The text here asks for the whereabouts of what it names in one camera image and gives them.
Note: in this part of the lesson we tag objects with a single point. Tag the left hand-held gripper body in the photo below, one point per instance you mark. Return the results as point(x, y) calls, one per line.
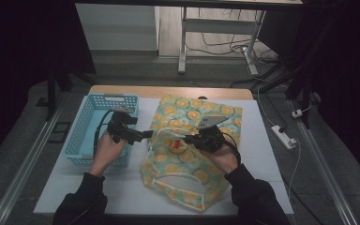
point(118, 128)

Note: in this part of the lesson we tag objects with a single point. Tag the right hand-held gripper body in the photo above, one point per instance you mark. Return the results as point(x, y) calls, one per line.
point(212, 137)

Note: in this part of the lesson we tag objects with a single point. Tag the orange round food item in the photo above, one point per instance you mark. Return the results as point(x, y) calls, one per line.
point(177, 146)

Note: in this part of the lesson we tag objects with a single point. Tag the orange print cloth bag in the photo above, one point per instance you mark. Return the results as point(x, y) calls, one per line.
point(175, 175)

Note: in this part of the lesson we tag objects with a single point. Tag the blue plastic basket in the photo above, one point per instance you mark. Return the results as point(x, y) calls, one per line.
point(84, 137)

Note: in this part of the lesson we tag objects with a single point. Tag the person's right hand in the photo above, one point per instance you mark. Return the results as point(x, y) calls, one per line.
point(223, 159)

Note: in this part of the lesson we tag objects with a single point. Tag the person's left hand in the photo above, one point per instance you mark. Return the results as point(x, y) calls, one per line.
point(107, 153)

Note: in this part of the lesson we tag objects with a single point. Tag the white table mat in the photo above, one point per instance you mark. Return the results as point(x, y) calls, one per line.
point(262, 168)

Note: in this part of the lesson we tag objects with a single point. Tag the black floor plate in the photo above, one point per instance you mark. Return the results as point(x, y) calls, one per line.
point(59, 132)

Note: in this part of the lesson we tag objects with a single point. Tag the black plug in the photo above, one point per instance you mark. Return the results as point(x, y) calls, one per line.
point(282, 128)

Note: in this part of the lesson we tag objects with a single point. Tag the white power strip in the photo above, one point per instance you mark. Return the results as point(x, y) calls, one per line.
point(283, 137)

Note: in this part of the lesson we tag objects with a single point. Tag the black metal stand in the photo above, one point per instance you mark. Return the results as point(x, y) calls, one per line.
point(306, 93)
point(51, 93)

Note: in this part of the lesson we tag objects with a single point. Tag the small white adapter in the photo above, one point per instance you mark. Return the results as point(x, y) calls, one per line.
point(296, 113)

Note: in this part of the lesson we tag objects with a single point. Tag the aluminium rail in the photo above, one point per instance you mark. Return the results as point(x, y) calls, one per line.
point(325, 168)
point(25, 168)

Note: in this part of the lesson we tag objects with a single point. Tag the white desk frame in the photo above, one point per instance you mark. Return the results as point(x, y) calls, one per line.
point(218, 25)

